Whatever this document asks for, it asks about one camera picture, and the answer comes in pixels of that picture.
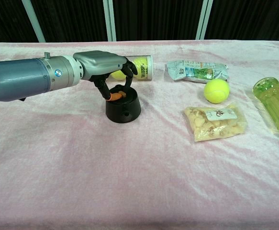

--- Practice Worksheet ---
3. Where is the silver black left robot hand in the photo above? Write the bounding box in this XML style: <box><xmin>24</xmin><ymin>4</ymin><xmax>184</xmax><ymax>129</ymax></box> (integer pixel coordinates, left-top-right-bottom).
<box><xmin>72</xmin><ymin>50</ymin><xmax>138</xmax><ymax>101</ymax></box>

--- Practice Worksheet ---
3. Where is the green plastic bottle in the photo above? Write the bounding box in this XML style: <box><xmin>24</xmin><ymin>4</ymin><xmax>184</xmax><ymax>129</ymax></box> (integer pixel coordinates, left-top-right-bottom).
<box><xmin>252</xmin><ymin>77</ymin><xmax>279</xmax><ymax>140</ymax></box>

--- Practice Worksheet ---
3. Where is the black round container base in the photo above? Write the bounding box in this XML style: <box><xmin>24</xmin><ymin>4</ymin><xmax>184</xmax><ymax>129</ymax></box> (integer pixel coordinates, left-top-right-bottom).
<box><xmin>105</xmin><ymin>84</ymin><xmax>142</xmax><ymax>124</ymax></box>

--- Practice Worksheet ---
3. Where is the white green snack packet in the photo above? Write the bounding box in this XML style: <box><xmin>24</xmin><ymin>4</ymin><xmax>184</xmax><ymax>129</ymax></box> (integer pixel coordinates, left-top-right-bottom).
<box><xmin>166</xmin><ymin>60</ymin><xmax>231</xmax><ymax>84</ymax></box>

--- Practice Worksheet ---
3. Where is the white double frame post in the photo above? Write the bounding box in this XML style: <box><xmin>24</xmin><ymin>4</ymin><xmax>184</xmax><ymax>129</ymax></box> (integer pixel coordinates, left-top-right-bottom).
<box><xmin>102</xmin><ymin>0</ymin><xmax>117</xmax><ymax>42</ymax></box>

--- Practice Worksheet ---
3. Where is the yellow tennis ball with print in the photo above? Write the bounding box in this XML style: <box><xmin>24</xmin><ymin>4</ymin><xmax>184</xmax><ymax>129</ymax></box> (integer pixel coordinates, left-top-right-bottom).
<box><xmin>132</xmin><ymin>57</ymin><xmax>150</xmax><ymax>79</ymax></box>

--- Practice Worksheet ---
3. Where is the pink plush table cloth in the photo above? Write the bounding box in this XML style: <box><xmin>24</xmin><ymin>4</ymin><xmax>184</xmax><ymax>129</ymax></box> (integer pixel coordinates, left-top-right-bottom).
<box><xmin>0</xmin><ymin>41</ymin><xmax>279</xmax><ymax>230</ymax></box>

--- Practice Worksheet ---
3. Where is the small black round lid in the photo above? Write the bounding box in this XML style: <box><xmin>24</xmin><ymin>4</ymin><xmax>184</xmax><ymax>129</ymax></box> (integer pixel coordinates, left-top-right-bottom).
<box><xmin>107</xmin><ymin>84</ymin><xmax>133</xmax><ymax>103</ymax></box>

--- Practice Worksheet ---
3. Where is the white slanted frame post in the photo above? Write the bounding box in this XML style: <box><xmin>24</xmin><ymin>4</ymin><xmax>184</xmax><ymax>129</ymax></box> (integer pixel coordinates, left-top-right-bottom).
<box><xmin>22</xmin><ymin>0</ymin><xmax>46</xmax><ymax>43</ymax></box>
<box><xmin>195</xmin><ymin>0</ymin><xmax>214</xmax><ymax>40</ymax></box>

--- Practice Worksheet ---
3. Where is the clear bag of dried snacks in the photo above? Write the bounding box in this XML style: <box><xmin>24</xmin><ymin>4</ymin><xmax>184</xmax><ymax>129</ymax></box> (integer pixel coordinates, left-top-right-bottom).
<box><xmin>183</xmin><ymin>101</ymin><xmax>248</xmax><ymax>143</ymax></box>

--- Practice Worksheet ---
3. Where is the clear plastic tennis ball tube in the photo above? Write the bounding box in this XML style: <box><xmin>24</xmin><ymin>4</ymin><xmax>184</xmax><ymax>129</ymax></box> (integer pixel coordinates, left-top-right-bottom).
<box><xmin>109</xmin><ymin>55</ymin><xmax>154</xmax><ymax>82</ymax></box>

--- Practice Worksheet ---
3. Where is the black background curtain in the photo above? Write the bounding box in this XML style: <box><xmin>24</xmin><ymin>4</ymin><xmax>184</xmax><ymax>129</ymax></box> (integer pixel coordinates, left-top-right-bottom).
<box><xmin>0</xmin><ymin>0</ymin><xmax>279</xmax><ymax>44</ymax></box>

